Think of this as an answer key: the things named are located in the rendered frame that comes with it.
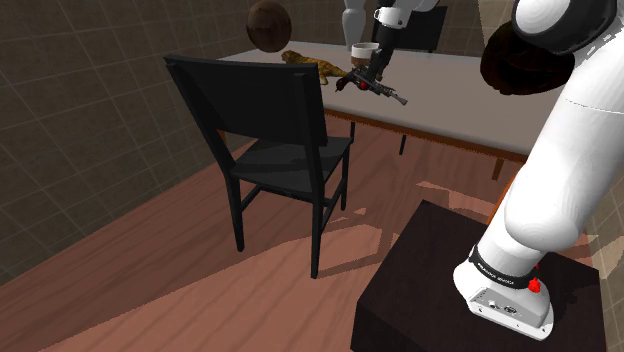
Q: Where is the dark robot stand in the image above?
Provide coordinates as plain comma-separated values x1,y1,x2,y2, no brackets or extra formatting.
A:
349,198,608,352

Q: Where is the large dark brown round object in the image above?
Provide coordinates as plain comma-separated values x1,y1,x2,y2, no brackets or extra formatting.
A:
479,21,577,97

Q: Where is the black toy gun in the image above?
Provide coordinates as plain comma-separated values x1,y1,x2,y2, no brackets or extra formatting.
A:
334,66,409,107

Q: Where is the small dark brown round object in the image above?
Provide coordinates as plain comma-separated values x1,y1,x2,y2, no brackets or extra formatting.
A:
245,0,293,54

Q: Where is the black wooden chair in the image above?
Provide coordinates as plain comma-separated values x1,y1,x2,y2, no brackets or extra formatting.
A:
163,54,355,280

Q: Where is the white and brown cup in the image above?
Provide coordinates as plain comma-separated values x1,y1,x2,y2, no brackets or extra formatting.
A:
350,42,381,70

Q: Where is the white vase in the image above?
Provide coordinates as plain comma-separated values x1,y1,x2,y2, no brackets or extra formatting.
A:
341,0,368,50

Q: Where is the grey top wooden table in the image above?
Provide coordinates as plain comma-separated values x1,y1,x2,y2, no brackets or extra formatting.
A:
217,40,569,182

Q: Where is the yellow brown dinosaur figure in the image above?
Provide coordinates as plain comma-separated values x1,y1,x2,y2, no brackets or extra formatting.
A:
281,49,348,87

